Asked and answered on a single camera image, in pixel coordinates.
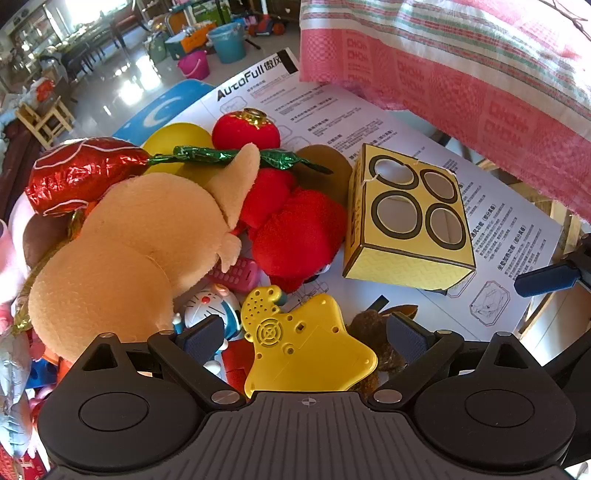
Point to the pink plush toy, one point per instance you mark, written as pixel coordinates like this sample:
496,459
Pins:
9,249

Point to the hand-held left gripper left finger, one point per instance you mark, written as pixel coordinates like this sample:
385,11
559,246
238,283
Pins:
203,339

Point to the glass display cabinet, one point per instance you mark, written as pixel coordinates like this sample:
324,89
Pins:
32,32

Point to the yellow cardboard box with holes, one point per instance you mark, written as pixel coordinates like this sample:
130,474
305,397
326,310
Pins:
406,258

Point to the pink toy phone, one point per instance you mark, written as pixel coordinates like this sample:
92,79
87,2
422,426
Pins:
235,274

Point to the tan plush toy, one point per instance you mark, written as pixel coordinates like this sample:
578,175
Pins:
129,240

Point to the pink striped woven cloth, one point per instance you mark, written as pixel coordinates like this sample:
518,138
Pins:
461,69

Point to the pink plastic bucket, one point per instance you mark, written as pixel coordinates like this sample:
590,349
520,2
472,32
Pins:
194,65

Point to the green foil leaf stem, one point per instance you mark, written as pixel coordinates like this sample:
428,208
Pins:
198,154

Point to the red plastic block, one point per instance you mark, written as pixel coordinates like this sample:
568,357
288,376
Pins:
235,364

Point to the brown furry plush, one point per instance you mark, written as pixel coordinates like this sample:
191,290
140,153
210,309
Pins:
364,327

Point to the yellow balloon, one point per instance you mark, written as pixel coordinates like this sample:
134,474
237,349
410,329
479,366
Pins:
180,136

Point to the red ride-on toy car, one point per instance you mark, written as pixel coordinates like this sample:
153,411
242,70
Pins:
268,26

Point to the yellow star-shaped plastic toy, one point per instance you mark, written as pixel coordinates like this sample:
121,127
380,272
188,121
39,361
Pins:
314,350

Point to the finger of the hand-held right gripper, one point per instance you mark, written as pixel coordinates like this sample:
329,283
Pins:
577,362
545,279

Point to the red round plush gold cap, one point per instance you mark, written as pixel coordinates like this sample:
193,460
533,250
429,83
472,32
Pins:
240,131

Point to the blue white cat figurine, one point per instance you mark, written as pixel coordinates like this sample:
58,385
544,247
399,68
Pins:
207,304

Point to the dark dining table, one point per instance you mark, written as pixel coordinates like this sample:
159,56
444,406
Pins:
87,46

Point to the red foil balloon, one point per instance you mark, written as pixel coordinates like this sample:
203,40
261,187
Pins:
78,175

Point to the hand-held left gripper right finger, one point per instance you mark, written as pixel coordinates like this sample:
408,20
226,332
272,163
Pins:
408,339

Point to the blue play mat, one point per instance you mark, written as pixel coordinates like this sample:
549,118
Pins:
157,110

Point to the teal plastic bucket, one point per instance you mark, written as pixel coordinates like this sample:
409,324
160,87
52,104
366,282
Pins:
228,44

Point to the red plush toy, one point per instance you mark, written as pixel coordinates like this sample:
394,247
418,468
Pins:
295,230

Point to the brown round plush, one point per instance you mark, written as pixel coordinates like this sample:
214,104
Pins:
328,161

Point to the small wooden chair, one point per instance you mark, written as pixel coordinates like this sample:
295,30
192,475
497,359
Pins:
44,120

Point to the white printed paper sheet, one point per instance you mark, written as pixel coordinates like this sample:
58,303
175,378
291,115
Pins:
323,110

